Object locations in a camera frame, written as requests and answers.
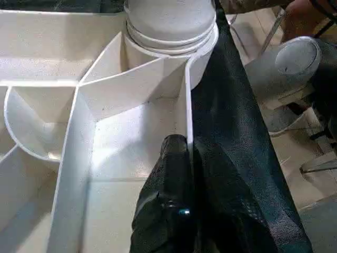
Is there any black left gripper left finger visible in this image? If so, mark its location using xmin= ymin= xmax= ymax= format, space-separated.
xmin=129 ymin=134 xmax=193 ymax=253

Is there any black work mat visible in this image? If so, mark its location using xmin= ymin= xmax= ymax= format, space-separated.
xmin=0 ymin=0 xmax=315 ymax=253

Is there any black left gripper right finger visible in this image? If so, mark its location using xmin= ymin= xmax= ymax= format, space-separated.
xmin=192 ymin=140 xmax=280 ymax=253

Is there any white plastic table leg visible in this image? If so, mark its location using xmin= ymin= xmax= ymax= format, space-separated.
xmin=123 ymin=0 xmax=217 ymax=54

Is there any white plastic table top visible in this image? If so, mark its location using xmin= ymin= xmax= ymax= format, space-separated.
xmin=0 ymin=9 xmax=220 ymax=253

